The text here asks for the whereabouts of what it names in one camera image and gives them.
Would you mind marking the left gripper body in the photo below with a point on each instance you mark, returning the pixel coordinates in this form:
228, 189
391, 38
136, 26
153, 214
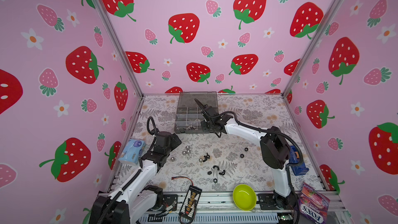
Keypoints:
172, 145

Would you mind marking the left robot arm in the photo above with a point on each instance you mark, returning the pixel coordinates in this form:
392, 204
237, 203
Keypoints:
135, 197

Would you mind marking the blue box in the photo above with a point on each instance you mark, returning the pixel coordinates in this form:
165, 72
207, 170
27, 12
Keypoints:
294, 157

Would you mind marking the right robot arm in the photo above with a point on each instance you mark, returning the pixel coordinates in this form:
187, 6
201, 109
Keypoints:
279, 151

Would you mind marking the blue tissue pack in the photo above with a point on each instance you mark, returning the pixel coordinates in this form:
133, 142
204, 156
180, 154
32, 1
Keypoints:
132, 151

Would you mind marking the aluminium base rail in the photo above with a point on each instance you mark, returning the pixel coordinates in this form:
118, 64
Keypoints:
218, 208

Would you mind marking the grey compartment organizer box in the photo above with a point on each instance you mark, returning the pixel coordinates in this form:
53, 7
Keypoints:
189, 115

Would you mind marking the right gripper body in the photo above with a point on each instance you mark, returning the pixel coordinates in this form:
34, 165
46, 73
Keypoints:
206, 126

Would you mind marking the black battery charger board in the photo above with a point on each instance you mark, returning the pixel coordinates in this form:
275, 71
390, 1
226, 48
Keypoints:
189, 205

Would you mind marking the lime green bowl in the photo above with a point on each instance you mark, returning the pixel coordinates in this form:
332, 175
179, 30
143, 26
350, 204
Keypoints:
244, 197

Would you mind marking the purple Fox's candy bag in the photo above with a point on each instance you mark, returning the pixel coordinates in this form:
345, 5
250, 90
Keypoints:
313, 205

